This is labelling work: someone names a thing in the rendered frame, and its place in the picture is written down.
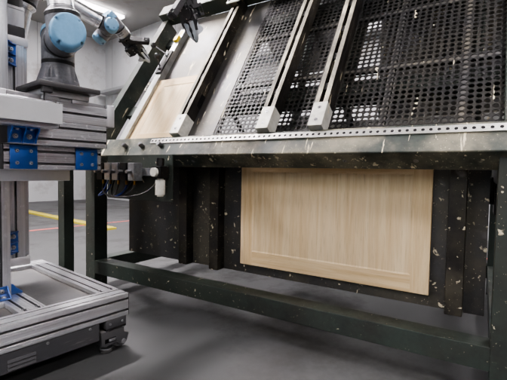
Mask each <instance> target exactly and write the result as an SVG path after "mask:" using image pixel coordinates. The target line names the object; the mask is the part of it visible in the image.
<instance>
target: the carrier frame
mask: <svg viewBox="0 0 507 380"><path fill-rule="evenodd" d="M85 187H86V277H89V278H92V279H95V280H98V281H99V282H102V283H105V284H107V277H113V278H116V279H119V280H125V281H128V282H131V283H137V284H140V285H144V286H147V287H152V288H156V289H159V290H164V291H168V292H171V293H176V294H180V295H183V296H188V297H192V298H195V299H200V300H204V301H207V302H212V303H216V304H219V305H225V306H228V307H231V308H237V309H240V310H243V311H249V312H252V313H255V314H261V315H264V316H267V317H273V318H276V319H279V320H285V321H288V322H291V323H297V324H300V325H303V326H309V327H312V328H316V329H321V330H324V331H328V332H331V333H336V334H340V335H343V336H348V337H352V338H355V339H360V340H363V341H366V342H372V343H375V344H378V345H384V346H387V347H390V348H396V349H399V350H402V351H408V352H411V353H415V354H420V355H423V356H427V357H432V358H435V359H439V360H444V361H447V362H451V363H456V364H459V365H463V366H468V367H471V368H475V369H480V370H484V371H487V372H488V379H487V380H507V158H499V168H498V170H434V182H433V202H432V238H431V257H430V276H429V294H428V295H422V294H418V293H409V292H405V291H400V290H392V289H387V288H382V287H374V286H370V285H365V284H360V283H352V282H348V281H343V280H334V279H330V278H325V277H317V276H312V275H307V274H300V273H295V272H290V271H282V270H278V269H273V268H264V267H259V266H255V265H247V264H242V263H240V258H241V167H174V184H173V202H162V201H144V200H134V199H129V250H123V251H120V252H116V253H109V254H107V196H106V195H105V194H104V195H101V196H98V194H99V193H101V191H102V180H101V179H97V173H95V172H94V171H93V170H86V171H85ZM489 205H490V218H489ZM488 218H489V235H488V251H487V234H488ZM161 256H162V257H166V258H171V259H178V260H179V263H181V264H185V265H186V264H189V263H192V262H194V263H198V264H203V265H209V269H213V270H220V269H222V268H227V269H231V270H236V271H243V272H247V273H251V274H259V275H264V276H268V277H276V278H280V279H285V280H292V281H296V282H300V283H308V284H312V285H317V286H321V287H329V288H333V289H338V290H345V291H349V292H354V293H361V294H365V295H370V296H377V297H382V298H386V299H394V300H398V301H402V302H410V303H414V304H418V305H426V306H430V307H435V308H443V309H444V313H445V314H449V315H453V316H457V317H461V316H462V313H467V314H475V315H479V316H484V297H485V281H486V279H487V282H486V295H487V322H488V338H487V337H483V336H477V335H472V334H468V333H464V332H458V331H454V330H450V329H444V328H440V327H436V326H429V325H425V324H421V323H415V322H411V321H407V320H401V319H397V318H393V317H387V316H382V315H378V314H372V313H368V312H364V311H358V310H354V309H350V308H344V307H340V306H335V305H329V304H325V303H321V302H314V301H311V300H307V299H300V298H297V297H293V296H286V295H282V294H278V293H271V292H268V291H264V290H257V289H254V288H250V287H243V286H239V285H235V284H231V283H224V282H221V281H217V280H210V279H207V278H203V277H196V276H192V275H188V274H181V273H178V272H174V271H167V270H164V269H160V268H153V267H149V266H145V265H138V264H135V263H137V262H142V261H146V260H149V259H154V258H158V257H161Z"/></svg>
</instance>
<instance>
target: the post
mask: <svg viewBox="0 0 507 380"><path fill-rule="evenodd" d="M69 172H70V181H58V256H59V266H61V267H63V268H66V269H69V270H71V271H74V174H73V170H70V171H69Z"/></svg>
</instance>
